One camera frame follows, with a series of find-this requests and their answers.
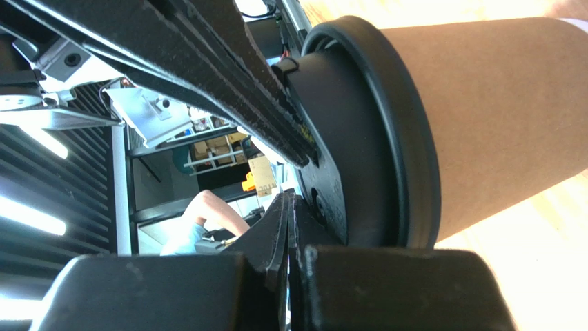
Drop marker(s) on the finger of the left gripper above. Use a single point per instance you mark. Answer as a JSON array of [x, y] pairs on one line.
[[200, 53]]

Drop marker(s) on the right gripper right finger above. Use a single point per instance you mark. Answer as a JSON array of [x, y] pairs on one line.
[[335, 287]]

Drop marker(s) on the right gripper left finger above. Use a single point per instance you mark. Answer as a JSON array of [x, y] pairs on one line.
[[240, 288]]

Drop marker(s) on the brown paper cup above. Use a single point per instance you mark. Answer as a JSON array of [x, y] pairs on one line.
[[506, 101]]

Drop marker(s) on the black cup lid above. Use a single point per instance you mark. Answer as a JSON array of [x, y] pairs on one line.
[[373, 179]]

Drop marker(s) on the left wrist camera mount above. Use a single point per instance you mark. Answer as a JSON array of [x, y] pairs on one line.
[[156, 118]]

